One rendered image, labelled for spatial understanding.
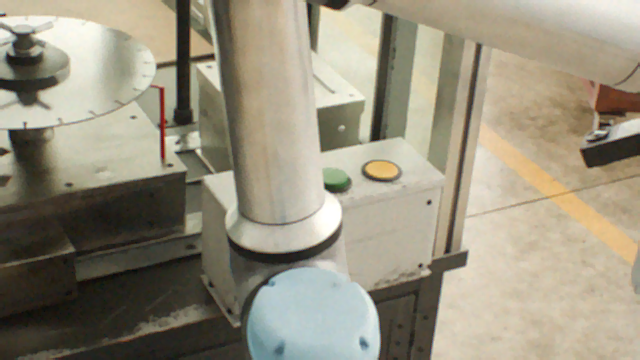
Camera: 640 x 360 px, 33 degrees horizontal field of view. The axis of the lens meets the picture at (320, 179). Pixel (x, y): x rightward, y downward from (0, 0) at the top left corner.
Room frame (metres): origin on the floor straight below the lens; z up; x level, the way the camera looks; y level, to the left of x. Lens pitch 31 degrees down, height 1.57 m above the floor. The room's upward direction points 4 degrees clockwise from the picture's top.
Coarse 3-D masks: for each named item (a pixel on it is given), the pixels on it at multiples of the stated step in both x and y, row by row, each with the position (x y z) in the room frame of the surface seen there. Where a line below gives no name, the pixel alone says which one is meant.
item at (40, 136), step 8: (24, 128) 1.23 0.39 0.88; (48, 128) 1.25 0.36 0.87; (8, 136) 1.25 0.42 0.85; (16, 136) 1.23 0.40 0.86; (24, 136) 1.23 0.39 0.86; (32, 136) 1.23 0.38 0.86; (40, 136) 1.24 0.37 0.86; (48, 136) 1.25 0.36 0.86; (24, 144) 1.23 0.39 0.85; (32, 144) 1.23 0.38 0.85; (40, 144) 1.24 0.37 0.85
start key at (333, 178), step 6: (324, 168) 1.13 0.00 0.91; (330, 168) 1.13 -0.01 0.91; (336, 168) 1.14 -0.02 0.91; (324, 174) 1.12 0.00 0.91; (330, 174) 1.12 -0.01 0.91; (336, 174) 1.12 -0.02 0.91; (342, 174) 1.12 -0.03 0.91; (324, 180) 1.11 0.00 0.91; (330, 180) 1.11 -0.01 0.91; (336, 180) 1.11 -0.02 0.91; (342, 180) 1.11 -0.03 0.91; (324, 186) 1.10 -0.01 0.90; (330, 186) 1.10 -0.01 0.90; (336, 186) 1.10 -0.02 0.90; (342, 186) 1.10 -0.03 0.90
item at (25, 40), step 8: (0, 24) 1.28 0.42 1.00; (8, 24) 1.28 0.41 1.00; (24, 24) 1.27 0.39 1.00; (40, 24) 1.29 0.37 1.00; (48, 24) 1.29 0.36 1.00; (8, 32) 1.27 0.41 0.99; (16, 32) 1.25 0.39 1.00; (24, 32) 1.25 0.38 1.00; (32, 32) 1.26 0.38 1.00; (40, 32) 1.28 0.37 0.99; (0, 40) 1.23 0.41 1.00; (8, 40) 1.24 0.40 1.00; (16, 40) 1.25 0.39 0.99; (24, 40) 1.25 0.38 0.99; (32, 40) 1.24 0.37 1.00; (40, 40) 1.24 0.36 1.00; (16, 48) 1.25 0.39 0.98; (24, 48) 1.25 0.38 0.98; (32, 48) 1.26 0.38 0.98; (48, 48) 1.23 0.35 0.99
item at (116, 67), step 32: (0, 32) 1.36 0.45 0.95; (64, 32) 1.38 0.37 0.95; (96, 32) 1.38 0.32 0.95; (96, 64) 1.28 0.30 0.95; (128, 64) 1.29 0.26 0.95; (0, 96) 1.17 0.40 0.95; (32, 96) 1.18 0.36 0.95; (64, 96) 1.19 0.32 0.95; (96, 96) 1.19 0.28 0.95; (128, 96) 1.20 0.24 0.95; (0, 128) 1.10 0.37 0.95; (32, 128) 1.10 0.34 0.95
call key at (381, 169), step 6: (372, 162) 1.17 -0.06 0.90; (378, 162) 1.17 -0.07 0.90; (384, 162) 1.17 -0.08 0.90; (366, 168) 1.15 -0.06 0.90; (372, 168) 1.15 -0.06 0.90; (378, 168) 1.15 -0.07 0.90; (384, 168) 1.15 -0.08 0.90; (390, 168) 1.16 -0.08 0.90; (396, 168) 1.16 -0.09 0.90; (372, 174) 1.14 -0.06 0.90; (378, 174) 1.14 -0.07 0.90; (384, 174) 1.14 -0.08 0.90; (390, 174) 1.14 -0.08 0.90; (396, 174) 1.15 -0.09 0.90
